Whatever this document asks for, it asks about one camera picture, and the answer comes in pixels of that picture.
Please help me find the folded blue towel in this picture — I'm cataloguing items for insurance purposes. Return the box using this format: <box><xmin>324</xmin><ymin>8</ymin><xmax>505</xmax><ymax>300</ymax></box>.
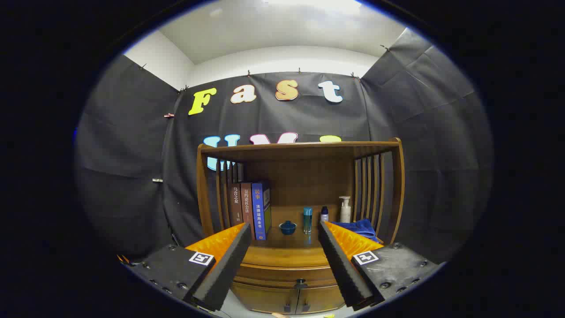
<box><xmin>331</xmin><ymin>219</ymin><xmax>380</xmax><ymax>242</ymax></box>

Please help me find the thick blue book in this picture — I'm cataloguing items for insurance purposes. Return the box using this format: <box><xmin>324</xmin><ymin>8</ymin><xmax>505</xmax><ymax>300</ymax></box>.
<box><xmin>251</xmin><ymin>180</ymin><xmax>272</xmax><ymax>241</ymax></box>

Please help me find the wooden drawer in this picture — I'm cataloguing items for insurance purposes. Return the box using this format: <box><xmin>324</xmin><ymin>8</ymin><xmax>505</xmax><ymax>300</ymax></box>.
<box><xmin>233</xmin><ymin>263</ymin><xmax>343</xmax><ymax>288</ymax></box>

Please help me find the dark brown book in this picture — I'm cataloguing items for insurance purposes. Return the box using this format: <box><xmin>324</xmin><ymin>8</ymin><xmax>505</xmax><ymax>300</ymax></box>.
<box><xmin>230</xmin><ymin>183</ymin><xmax>244</xmax><ymax>227</ymax></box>

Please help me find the wooden cabinet door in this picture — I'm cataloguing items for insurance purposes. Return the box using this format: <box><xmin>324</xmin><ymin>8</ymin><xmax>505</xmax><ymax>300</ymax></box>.
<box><xmin>295</xmin><ymin>285</ymin><xmax>346</xmax><ymax>314</ymax></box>
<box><xmin>230</xmin><ymin>283</ymin><xmax>301</xmax><ymax>315</ymax></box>

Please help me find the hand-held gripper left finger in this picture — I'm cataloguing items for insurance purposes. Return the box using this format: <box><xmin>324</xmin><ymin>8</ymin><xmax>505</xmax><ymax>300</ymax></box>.
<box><xmin>117</xmin><ymin>222</ymin><xmax>253</xmax><ymax>312</ymax></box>

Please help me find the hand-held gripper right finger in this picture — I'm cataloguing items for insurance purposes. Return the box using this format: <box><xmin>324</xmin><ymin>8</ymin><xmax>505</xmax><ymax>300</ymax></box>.
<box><xmin>318</xmin><ymin>221</ymin><xmax>444</xmax><ymax>312</ymax></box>

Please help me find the wooden cabinet with shelf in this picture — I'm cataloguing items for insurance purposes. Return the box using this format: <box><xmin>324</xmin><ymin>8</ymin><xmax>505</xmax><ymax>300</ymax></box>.
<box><xmin>196</xmin><ymin>137</ymin><xmax>406</xmax><ymax>315</ymax></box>

